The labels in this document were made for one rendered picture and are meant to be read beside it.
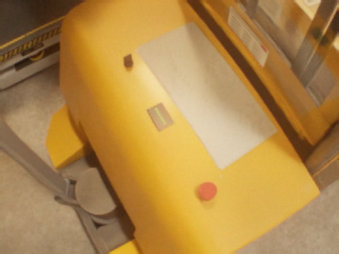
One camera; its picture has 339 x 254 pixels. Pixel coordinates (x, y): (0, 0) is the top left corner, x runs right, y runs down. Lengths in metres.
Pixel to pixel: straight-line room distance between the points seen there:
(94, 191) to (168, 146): 0.52
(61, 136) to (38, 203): 0.47
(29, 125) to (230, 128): 1.31
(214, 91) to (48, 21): 1.13
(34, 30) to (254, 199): 1.35
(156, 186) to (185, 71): 0.28
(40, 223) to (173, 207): 1.09
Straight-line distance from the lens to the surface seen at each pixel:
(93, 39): 1.01
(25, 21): 1.89
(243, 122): 0.87
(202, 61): 0.93
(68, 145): 1.46
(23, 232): 1.85
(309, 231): 1.81
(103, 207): 1.28
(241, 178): 0.83
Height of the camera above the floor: 1.68
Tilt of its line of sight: 68 degrees down
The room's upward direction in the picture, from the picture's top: 2 degrees counter-clockwise
